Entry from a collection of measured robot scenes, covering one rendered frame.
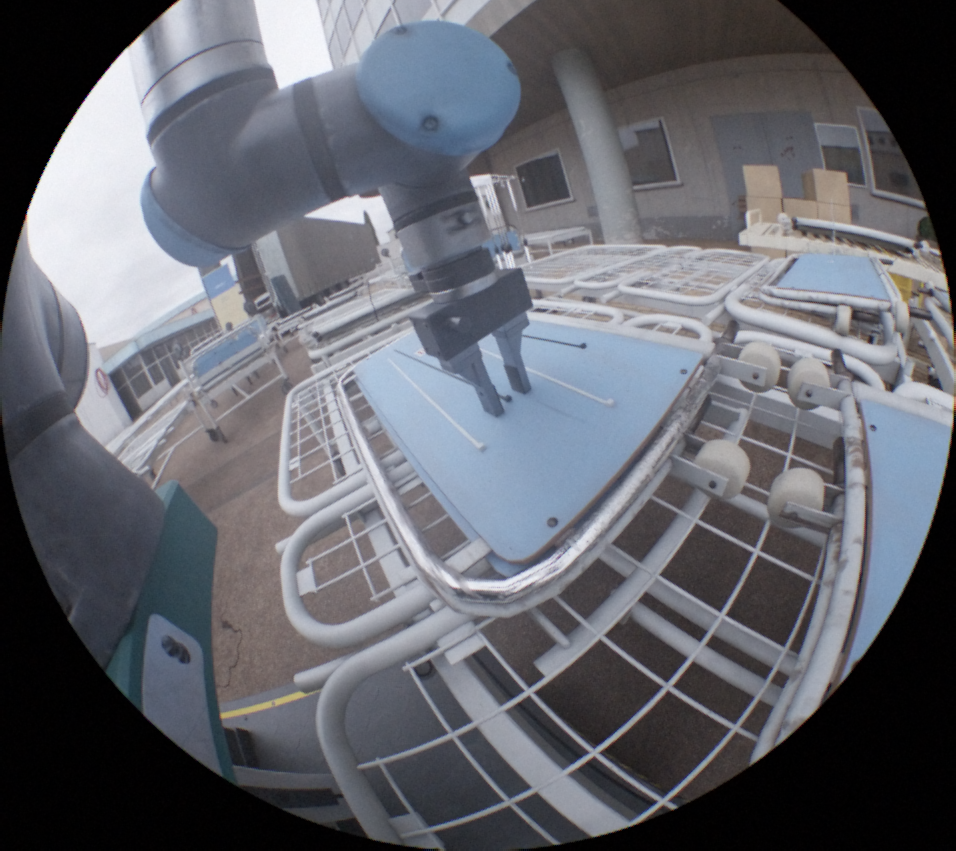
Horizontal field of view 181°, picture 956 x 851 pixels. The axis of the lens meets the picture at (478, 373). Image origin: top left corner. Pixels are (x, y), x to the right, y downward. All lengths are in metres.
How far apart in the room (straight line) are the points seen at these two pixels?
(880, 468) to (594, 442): 0.32
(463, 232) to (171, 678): 0.37
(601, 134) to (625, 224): 1.33
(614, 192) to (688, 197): 2.20
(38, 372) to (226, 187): 0.15
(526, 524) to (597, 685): 0.57
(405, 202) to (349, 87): 0.14
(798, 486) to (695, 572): 0.58
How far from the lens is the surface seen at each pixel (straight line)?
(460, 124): 0.16
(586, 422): 0.33
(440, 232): 0.28
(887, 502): 0.36
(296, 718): 0.61
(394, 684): 0.51
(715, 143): 6.24
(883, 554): 0.32
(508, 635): 0.81
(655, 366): 0.40
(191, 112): 0.20
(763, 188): 3.60
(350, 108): 0.17
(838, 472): 0.40
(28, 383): 0.22
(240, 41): 0.22
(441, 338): 0.29
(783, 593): 0.93
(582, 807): 0.34
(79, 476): 0.20
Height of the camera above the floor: 0.77
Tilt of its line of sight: 25 degrees down
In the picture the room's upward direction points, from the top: 18 degrees counter-clockwise
